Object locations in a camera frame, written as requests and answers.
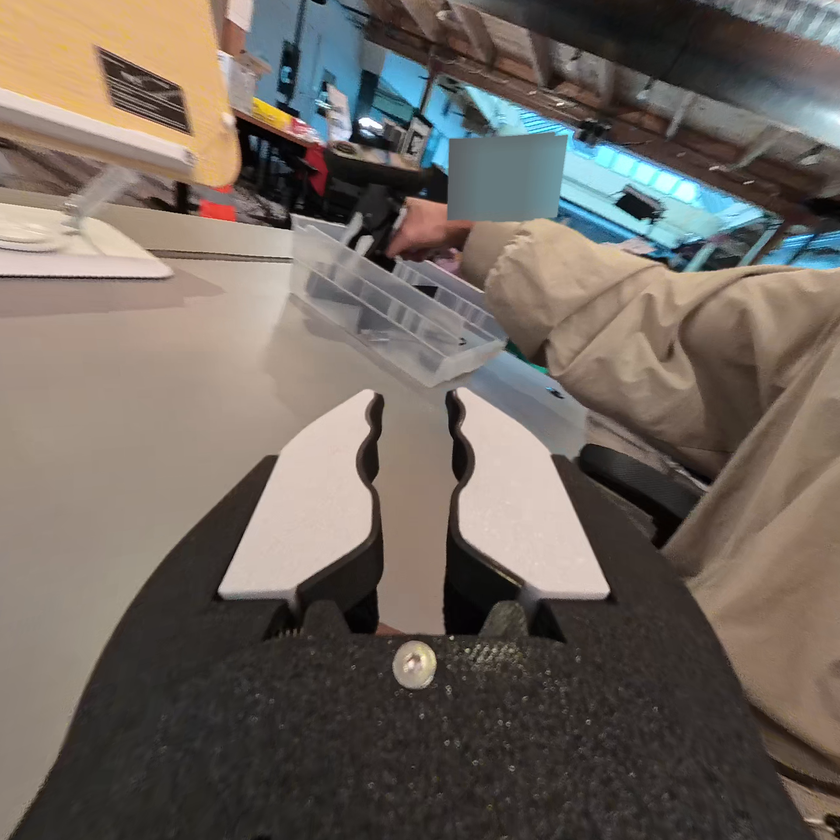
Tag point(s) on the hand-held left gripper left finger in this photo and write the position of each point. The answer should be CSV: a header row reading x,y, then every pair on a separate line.
x,y
308,518

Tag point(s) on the red storage bin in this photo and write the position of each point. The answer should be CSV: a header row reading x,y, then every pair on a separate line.
x,y
316,170

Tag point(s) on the orange traffic cone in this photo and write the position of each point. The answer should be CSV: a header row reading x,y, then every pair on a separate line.
x,y
216,207

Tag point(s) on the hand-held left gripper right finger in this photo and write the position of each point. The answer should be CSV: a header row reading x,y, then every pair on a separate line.
x,y
525,518

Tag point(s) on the yellow storage bin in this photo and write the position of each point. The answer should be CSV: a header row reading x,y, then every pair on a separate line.
x,y
270,113

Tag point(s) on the black framed marker sign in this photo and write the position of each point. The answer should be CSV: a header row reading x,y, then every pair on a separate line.
x,y
415,136

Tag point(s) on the silver spiral air duct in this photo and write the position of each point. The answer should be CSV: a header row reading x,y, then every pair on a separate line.
x,y
689,65

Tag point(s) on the person's right hand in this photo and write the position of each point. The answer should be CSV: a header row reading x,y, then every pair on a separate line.
x,y
430,226

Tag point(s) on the white cardboard box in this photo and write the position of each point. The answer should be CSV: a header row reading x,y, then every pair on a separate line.
x,y
239,79

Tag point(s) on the black armrest office chair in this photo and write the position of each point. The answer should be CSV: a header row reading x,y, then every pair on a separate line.
x,y
636,485

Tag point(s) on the ceiling projector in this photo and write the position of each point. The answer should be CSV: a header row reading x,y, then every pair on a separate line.
x,y
592,131

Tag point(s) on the black divider panel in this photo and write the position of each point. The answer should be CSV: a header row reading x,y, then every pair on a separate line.
x,y
426,289

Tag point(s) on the clear plastic bin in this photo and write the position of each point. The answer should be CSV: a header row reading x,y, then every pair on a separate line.
x,y
341,275

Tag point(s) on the wooden book stand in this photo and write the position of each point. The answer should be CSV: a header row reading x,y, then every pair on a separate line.
x,y
65,59

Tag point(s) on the long wooden table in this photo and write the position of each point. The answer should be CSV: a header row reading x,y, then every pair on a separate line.
x,y
275,131

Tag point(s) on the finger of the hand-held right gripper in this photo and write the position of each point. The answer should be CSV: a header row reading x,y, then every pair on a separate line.
x,y
359,233

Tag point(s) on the black monitor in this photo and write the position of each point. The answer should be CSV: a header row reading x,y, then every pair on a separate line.
x,y
638,203

